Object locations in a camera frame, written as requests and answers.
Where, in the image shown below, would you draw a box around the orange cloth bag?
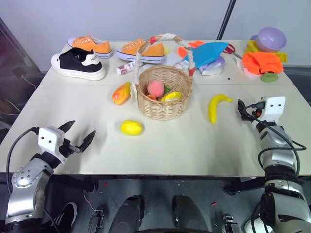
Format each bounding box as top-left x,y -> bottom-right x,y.
242,51 -> 284,75

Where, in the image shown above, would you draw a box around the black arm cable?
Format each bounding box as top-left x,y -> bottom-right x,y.
6,126 -> 41,195
244,101 -> 307,182

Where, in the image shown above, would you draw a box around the dark rounded robot foot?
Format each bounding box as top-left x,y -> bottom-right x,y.
109,194 -> 146,233
172,194 -> 212,233

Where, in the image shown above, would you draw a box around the orange canvas sneaker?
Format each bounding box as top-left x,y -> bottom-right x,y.
116,38 -> 167,64
67,35 -> 114,59

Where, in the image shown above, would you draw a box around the black and white sneaker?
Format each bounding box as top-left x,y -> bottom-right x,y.
50,47 -> 107,81

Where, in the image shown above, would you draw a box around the black shoe with white stripes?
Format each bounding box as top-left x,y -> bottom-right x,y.
50,201 -> 78,230

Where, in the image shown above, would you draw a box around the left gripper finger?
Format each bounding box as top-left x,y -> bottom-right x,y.
79,130 -> 97,153
58,120 -> 76,133

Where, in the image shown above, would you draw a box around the blue felt cloth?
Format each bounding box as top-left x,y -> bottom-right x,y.
182,41 -> 230,69

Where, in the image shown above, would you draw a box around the yellow plastic tray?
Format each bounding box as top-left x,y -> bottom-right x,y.
244,40 -> 289,64

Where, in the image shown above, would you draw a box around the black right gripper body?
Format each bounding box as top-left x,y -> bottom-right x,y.
244,103 -> 262,122

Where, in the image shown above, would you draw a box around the white floor cable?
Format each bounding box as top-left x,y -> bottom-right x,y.
20,74 -> 37,88

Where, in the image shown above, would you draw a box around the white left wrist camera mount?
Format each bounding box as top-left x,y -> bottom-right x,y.
38,126 -> 67,165

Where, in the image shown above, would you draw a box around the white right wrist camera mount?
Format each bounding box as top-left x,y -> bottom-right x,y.
260,96 -> 286,122

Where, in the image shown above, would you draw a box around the yellow banana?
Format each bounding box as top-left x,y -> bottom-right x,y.
207,94 -> 234,125

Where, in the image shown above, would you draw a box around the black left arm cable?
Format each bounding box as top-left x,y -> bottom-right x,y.
6,126 -> 41,195

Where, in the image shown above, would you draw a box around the rolled white red wrapper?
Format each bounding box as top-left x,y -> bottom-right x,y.
116,60 -> 144,76

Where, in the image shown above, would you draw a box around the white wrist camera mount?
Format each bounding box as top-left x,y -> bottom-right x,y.
38,126 -> 67,165
260,96 -> 286,122

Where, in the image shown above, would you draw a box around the pink peach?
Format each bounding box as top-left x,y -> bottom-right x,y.
147,81 -> 166,97

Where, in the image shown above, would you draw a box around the orange felt piece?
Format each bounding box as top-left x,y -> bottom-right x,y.
177,40 -> 205,58

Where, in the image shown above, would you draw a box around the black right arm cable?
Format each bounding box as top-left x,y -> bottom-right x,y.
244,101 -> 307,182

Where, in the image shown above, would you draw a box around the purple plastic bowl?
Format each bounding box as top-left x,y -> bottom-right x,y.
250,27 -> 288,52

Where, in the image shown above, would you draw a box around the wicker basket with handle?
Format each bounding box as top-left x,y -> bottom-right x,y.
131,33 -> 195,121

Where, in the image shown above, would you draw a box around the green round lid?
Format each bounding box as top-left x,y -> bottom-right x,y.
260,72 -> 279,83

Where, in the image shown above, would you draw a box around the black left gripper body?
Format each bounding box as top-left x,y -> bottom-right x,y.
59,138 -> 83,159

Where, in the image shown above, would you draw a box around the yellow lemon half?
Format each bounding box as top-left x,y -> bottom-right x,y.
161,91 -> 184,102

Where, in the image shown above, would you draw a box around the red handled scissors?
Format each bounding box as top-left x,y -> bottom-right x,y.
222,43 -> 243,59

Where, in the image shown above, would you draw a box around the white plastic packet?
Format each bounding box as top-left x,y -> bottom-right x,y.
198,56 -> 225,76

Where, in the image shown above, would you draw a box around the orange yellow mango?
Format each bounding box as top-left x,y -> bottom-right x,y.
112,82 -> 132,106

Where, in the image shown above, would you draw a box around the black metal pole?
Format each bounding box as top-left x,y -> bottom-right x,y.
216,0 -> 237,41

